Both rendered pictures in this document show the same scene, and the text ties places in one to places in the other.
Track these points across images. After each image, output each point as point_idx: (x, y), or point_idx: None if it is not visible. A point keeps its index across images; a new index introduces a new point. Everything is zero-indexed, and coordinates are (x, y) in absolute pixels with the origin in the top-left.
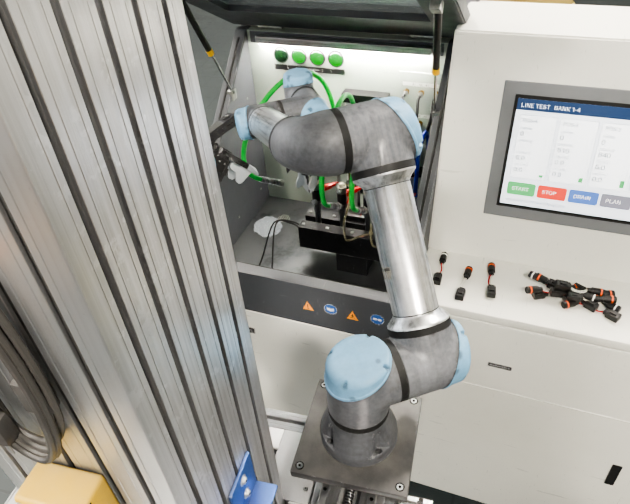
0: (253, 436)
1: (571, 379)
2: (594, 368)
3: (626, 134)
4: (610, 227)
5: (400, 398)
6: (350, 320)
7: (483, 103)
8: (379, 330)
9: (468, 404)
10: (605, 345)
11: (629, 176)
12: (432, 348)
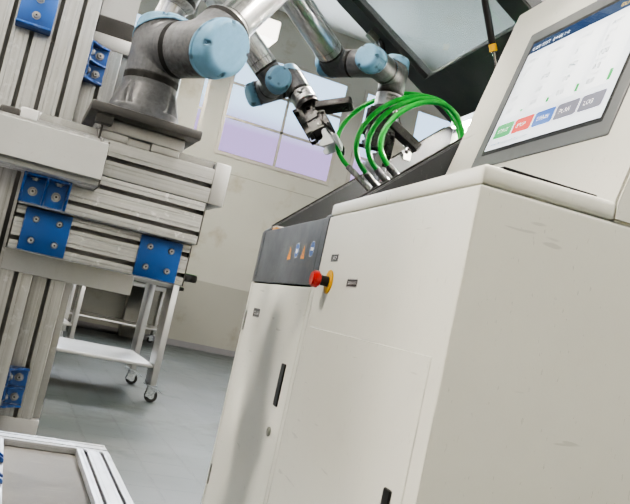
0: (72, 7)
1: (387, 277)
2: (403, 242)
3: (595, 34)
4: (553, 141)
5: (157, 41)
6: (300, 261)
7: (512, 63)
8: (309, 266)
9: (320, 378)
10: (415, 191)
11: (585, 75)
12: (201, 14)
